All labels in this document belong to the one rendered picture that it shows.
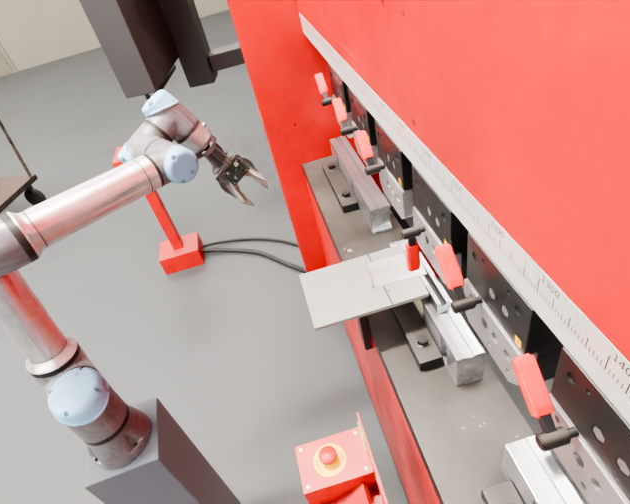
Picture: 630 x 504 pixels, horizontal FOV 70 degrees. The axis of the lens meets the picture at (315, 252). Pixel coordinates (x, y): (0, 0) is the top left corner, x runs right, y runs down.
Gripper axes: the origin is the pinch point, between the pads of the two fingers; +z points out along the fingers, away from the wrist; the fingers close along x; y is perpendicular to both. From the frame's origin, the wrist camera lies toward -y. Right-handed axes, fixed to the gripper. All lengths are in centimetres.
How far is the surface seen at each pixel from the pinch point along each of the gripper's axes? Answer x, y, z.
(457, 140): 19, 72, -14
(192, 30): 36, -96, -31
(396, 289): 3.8, 41.4, 23.4
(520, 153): 17, 85, -17
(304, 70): 44, -39, -1
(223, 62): 36, -99, -13
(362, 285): -0.4, 35.6, 20.0
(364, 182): 25.6, -4.9, 26.8
